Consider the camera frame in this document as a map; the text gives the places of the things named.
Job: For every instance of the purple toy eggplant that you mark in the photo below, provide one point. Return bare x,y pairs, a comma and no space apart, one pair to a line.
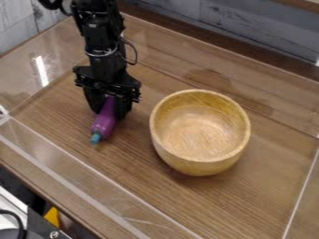
104,123

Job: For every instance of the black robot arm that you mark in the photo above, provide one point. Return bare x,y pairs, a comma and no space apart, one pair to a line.
100,24

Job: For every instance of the clear acrylic tray wall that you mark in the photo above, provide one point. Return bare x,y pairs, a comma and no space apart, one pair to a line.
88,196

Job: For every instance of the yellow object under table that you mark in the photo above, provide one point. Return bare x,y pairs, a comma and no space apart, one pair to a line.
52,217

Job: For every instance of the brown wooden bowl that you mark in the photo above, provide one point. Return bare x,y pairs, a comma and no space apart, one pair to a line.
200,131

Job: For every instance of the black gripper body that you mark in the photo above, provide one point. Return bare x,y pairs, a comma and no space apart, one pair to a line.
106,75

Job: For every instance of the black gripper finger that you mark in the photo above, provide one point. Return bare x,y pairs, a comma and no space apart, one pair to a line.
123,106
95,99

